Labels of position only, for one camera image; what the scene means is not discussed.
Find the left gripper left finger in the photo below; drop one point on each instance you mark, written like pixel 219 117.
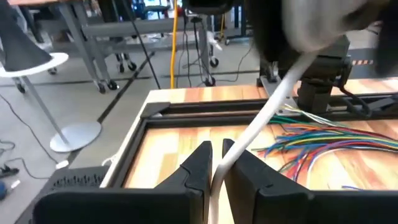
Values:
pixel 124 208

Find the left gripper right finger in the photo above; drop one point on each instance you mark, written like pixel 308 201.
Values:
pixel 311 208

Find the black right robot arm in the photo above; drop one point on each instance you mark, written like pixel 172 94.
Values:
pixel 320 93

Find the small white plug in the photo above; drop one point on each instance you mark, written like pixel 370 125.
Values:
pixel 62 164

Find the thin black slanted pole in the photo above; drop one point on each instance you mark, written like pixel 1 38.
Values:
pixel 142 46

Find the white round stand base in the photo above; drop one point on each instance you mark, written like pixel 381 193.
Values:
pixel 46 63

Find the wooden table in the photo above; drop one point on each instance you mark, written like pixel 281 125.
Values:
pixel 124 29

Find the floor stand with round base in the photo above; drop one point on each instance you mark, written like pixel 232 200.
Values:
pixel 18 46

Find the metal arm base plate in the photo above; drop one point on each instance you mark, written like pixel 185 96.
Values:
pixel 273 90

